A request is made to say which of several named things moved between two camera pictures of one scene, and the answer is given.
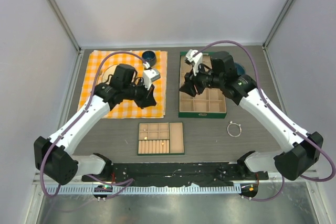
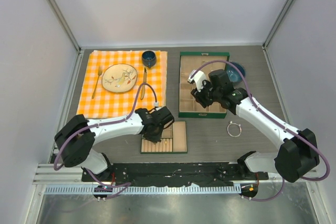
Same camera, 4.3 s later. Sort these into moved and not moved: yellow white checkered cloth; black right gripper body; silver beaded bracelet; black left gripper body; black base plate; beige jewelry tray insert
Moved: black right gripper body; black left gripper body
Not moved: black base plate; yellow white checkered cloth; beige jewelry tray insert; silver beaded bracelet
